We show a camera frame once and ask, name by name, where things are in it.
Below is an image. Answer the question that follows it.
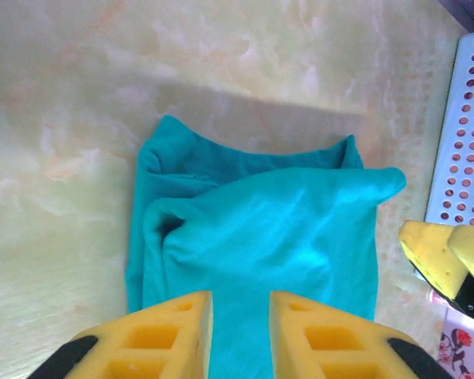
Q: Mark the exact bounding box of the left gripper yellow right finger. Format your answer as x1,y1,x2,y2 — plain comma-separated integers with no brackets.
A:
269,291,453,379

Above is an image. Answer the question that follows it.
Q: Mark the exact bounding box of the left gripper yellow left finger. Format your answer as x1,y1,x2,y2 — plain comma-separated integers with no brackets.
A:
27,291,214,379

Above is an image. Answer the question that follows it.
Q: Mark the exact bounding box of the teal t-shirt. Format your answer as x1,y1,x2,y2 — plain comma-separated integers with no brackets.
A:
125,114,408,379

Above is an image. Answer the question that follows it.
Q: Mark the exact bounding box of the pale blue perforated basket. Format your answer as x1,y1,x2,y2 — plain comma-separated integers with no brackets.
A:
423,28,474,228

